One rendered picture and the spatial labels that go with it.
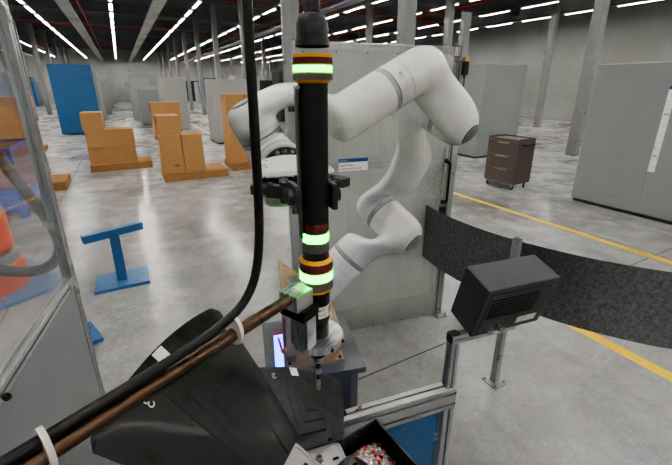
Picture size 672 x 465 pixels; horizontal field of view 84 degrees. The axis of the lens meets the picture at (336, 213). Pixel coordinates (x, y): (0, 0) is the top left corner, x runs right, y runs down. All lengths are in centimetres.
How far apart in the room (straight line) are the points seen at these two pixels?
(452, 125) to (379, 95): 22
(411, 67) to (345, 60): 160
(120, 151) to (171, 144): 195
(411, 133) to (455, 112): 16
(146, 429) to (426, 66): 72
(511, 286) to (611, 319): 127
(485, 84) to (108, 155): 876
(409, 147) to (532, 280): 53
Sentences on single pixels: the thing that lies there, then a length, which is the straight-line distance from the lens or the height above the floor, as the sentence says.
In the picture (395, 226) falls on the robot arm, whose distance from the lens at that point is 112.
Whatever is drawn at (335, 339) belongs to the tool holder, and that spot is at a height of 144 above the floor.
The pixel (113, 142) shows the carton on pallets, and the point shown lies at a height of 59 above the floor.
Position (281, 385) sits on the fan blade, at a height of 118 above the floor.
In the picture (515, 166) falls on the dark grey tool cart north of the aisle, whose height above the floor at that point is 44.
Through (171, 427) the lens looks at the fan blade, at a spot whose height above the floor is 138.
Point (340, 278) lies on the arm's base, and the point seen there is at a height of 120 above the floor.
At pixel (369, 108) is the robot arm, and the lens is 72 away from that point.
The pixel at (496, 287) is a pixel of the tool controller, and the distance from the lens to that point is 115.
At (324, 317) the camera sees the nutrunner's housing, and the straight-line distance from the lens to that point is 51.
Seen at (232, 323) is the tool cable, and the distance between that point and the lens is 41.
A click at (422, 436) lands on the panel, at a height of 68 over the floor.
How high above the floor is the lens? 176
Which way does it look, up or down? 19 degrees down
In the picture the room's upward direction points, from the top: straight up
